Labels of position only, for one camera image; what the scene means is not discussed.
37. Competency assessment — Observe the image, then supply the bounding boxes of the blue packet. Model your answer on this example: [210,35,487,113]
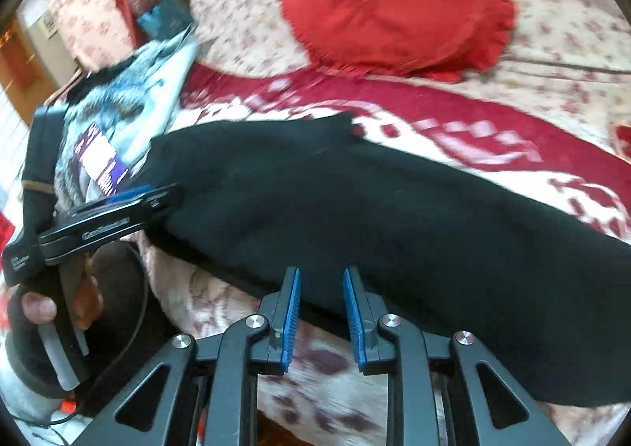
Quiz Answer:
[137,0,194,35]

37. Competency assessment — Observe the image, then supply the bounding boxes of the black pants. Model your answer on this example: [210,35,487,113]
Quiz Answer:
[143,110,631,408]

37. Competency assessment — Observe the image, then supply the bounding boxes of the floral pillow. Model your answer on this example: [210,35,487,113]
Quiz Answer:
[46,0,136,73]

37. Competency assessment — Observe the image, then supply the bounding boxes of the grey blue printed garment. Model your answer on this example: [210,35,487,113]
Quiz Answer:
[53,24,200,203]

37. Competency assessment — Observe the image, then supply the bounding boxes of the red white patterned blanket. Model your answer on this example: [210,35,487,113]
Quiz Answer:
[140,62,631,446]

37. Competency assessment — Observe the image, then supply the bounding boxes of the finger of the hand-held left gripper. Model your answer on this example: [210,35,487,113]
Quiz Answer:
[79,184,185,230]

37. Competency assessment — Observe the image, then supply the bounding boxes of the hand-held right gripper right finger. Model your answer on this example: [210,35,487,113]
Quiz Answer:
[342,266,563,446]

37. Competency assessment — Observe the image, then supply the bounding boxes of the red round cushion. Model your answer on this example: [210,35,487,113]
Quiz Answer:
[277,0,517,83]

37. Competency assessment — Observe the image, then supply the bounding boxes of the wooden door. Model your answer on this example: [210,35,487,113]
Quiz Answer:
[0,15,37,124]

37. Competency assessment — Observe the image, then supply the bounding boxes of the floral bedsheet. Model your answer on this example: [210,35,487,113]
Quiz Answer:
[189,0,631,171]

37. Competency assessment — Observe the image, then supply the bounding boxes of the person's left hand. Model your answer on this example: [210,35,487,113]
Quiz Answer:
[22,254,104,331]

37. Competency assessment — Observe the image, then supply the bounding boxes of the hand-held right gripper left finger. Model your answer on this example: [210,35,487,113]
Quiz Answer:
[71,266,302,446]

